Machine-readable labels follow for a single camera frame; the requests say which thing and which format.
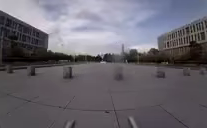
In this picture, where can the distant tower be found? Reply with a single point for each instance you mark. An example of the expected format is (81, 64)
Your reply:
(122, 51)

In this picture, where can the grey paved plaza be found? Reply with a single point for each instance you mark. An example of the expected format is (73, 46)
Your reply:
(91, 90)

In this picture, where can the row of stone bollards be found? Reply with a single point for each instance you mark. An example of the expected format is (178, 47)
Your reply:
(67, 72)

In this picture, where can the row of trees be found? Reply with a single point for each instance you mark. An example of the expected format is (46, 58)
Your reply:
(177, 56)
(51, 56)

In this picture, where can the robot's own part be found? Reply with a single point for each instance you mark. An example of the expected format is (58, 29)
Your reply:
(132, 122)
(70, 124)

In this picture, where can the pale many-windowed building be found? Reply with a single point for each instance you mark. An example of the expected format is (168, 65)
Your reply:
(191, 35)

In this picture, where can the large glass-fronted building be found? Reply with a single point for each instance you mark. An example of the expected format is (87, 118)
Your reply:
(14, 31)

